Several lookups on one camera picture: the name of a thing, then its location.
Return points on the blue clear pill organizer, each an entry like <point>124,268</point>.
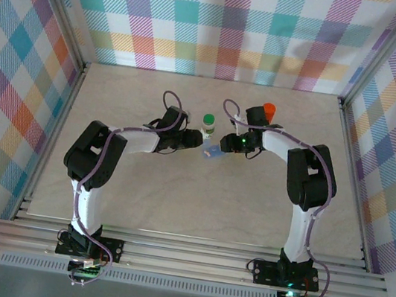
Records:
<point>216,151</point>

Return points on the white pill bottle green cap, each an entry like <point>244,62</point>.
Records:
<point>209,120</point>

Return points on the orange cup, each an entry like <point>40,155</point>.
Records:
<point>270,111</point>

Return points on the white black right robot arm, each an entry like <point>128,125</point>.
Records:
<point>300,240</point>

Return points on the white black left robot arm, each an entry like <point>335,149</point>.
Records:
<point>89,206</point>

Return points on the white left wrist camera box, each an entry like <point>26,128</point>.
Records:
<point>188,117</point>

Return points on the aluminium right side rail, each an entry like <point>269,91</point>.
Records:
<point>351,157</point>

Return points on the aluminium rail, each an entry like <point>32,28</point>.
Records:
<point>59,126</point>
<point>351,157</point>

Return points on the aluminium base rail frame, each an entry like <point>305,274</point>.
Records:
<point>183,263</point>

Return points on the aluminium left side rail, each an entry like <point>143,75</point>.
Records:
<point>59,126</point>

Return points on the aluminium right corner post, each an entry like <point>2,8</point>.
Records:
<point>382,53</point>

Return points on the aluminium corner post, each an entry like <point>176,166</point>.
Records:
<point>382,53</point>
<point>60,8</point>

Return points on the aluminium left corner post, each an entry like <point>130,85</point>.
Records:
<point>60,8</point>

